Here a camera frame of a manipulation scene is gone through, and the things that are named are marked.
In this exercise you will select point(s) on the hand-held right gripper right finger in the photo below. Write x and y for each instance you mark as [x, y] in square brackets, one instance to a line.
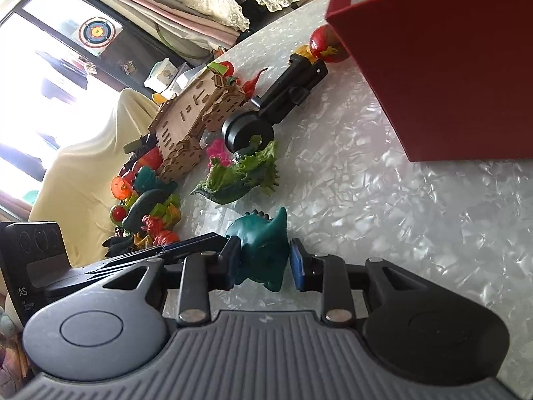
[297, 267]

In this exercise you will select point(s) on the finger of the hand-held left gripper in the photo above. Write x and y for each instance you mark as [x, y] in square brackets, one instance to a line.
[195, 242]

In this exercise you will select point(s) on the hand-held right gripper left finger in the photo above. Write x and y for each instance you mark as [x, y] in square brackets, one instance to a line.
[233, 263]

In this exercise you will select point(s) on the teal horned dinosaur toy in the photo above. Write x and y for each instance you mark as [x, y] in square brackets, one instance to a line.
[260, 250]

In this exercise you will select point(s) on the red box container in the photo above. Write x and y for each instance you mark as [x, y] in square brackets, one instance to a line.
[437, 66]

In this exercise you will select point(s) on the orange red dinosaur toy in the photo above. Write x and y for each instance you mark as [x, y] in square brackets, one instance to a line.
[160, 233]

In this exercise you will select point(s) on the black dinosaur toy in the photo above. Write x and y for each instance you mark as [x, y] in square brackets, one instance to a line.
[118, 246]

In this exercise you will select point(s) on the small teal dinosaur toy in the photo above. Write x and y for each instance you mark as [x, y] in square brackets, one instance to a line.
[150, 179]

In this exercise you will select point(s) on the green spiky dinosaur toy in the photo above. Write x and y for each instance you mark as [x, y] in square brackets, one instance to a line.
[239, 175]

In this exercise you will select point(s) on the red and green ball toy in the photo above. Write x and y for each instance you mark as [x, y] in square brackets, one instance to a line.
[118, 214]

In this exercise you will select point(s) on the orange transparent disc toy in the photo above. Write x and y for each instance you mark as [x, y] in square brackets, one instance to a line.
[121, 186]

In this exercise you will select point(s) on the pink toy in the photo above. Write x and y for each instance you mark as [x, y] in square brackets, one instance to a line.
[217, 152]

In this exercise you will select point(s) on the red tomato toy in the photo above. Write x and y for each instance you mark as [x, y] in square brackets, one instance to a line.
[153, 159]

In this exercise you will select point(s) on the cream cloth covered chair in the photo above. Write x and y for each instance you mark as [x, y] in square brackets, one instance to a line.
[87, 175]

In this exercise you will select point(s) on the wooden model house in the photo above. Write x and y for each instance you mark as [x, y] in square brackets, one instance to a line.
[195, 121]

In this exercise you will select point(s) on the small red dinosaur toy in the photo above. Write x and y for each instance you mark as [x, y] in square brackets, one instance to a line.
[252, 84]

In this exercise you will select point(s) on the white printed cup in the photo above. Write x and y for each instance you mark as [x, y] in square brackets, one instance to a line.
[160, 75]

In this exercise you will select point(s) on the red egg toy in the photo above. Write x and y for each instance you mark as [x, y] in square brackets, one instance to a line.
[327, 45]

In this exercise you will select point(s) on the archery target board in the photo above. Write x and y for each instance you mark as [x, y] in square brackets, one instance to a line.
[96, 31]

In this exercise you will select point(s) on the pale striped curtain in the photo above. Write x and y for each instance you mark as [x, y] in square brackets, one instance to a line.
[166, 4]

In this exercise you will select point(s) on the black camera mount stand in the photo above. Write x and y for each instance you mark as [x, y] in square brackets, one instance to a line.
[275, 100]

